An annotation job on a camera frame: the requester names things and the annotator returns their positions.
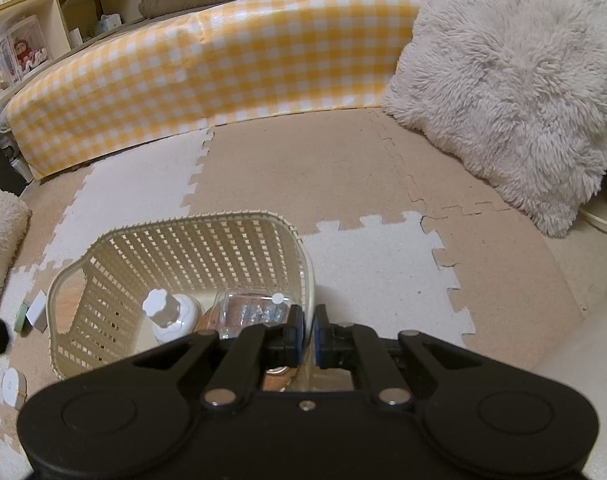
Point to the black box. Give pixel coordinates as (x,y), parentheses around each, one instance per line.
(1,160)

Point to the small green box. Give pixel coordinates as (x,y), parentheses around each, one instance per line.
(21,317)

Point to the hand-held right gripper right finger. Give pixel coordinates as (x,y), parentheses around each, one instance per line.
(319,340)

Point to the small white box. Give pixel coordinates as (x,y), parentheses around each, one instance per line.
(37,314)

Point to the wooden shelf unit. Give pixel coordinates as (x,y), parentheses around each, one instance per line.
(53,15)

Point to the white round container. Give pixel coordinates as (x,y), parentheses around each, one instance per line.
(12,387)

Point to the clear compartment box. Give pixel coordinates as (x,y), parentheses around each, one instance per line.
(248,312)

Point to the white bottle with knobbed cap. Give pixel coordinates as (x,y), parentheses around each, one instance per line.
(171,312)

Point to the cream plastic basket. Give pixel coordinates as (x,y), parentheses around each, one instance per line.
(183,250)

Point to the bed with yellow checked cover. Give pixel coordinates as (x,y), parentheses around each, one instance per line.
(183,75)

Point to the beige white foam puzzle mat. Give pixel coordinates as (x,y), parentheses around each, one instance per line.
(363,170)

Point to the tissue box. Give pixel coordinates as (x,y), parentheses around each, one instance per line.
(108,24)

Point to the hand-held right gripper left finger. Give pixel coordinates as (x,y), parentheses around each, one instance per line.
(297,335)

